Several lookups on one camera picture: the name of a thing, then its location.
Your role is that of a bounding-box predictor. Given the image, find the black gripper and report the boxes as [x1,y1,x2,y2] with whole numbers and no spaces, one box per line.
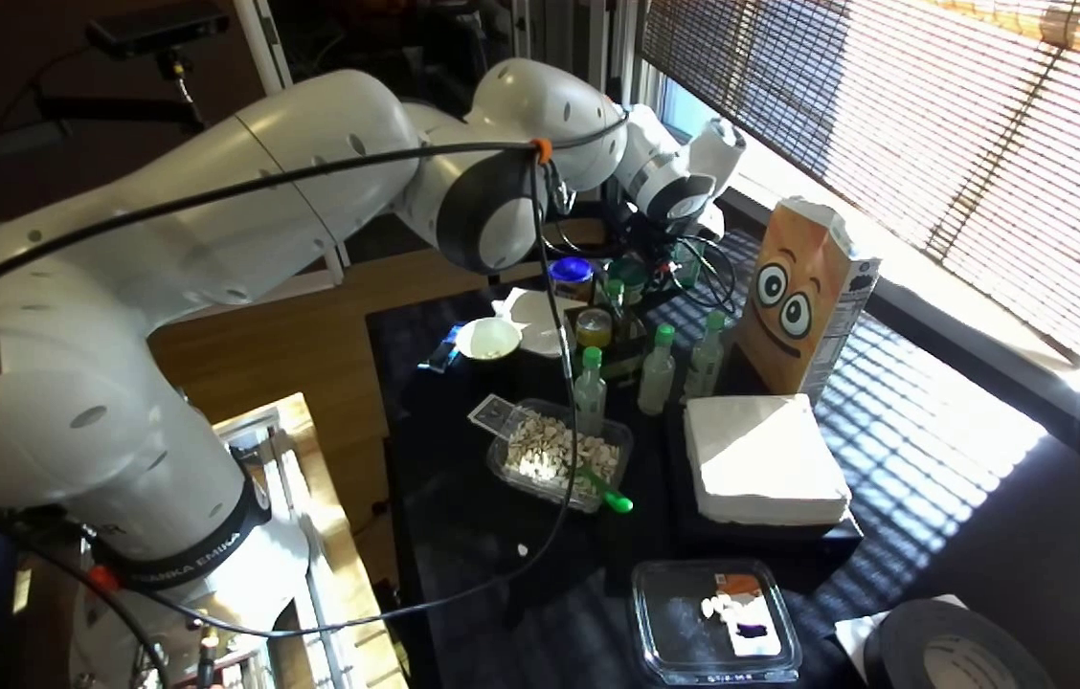
[599,177,700,315]

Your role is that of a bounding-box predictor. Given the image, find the dark bottle with green cap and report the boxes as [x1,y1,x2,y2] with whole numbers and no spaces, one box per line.
[599,271,632,320]

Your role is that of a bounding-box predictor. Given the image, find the brown paper bag with face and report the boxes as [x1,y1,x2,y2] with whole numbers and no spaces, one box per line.
[733,195,881,396]

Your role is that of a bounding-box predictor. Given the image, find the white paper towel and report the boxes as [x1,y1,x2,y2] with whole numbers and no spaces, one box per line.
[489,283,588,363]

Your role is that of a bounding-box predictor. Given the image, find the white bowl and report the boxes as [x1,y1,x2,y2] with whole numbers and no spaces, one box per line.
[452,315,529,368]

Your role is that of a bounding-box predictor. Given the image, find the white napkin stack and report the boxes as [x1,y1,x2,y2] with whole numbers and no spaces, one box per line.
[677,389,853,529]

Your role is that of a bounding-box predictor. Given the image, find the clear container with white pieces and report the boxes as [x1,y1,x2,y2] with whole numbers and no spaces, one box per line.
[484,396,635,515]

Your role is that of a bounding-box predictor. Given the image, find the blue snack packet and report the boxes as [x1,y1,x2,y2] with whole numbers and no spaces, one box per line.
[414,326,466,382]

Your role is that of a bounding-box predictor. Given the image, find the green plastic spoon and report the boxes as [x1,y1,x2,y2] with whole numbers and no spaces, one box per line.
[562,459,640,521]

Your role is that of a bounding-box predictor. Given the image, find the white window sill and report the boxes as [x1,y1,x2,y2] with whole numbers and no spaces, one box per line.
[718,139,1080,423]

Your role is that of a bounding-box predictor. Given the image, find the black box under napkins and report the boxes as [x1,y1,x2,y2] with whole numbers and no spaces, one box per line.
[671,502,866,593]

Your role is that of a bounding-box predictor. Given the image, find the clear plastic tray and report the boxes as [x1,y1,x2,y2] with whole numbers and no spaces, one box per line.
[630,553,809,689]

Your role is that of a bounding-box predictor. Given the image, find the white orange pieces in tray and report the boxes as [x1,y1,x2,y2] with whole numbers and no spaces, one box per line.
[698,571,789,662]

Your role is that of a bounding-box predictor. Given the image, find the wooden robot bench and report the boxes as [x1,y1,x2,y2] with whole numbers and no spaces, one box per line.
[210,389,409,689]

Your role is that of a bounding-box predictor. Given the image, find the window blinds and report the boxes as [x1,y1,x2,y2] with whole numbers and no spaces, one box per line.
[635,0,1080,368]

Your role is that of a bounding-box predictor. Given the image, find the aluminium mounting rails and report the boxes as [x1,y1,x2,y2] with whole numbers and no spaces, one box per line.
[218,415,360,689]

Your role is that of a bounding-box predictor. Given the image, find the grey duct tape roll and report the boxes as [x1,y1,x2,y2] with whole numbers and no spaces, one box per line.
[862,593,1056,689]

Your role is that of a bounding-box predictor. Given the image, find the black camera on stand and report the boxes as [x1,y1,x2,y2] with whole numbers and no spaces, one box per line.
[82,3,234,65]

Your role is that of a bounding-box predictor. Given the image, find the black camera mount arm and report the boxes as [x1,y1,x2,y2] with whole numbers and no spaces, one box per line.
[35,54,210,135]

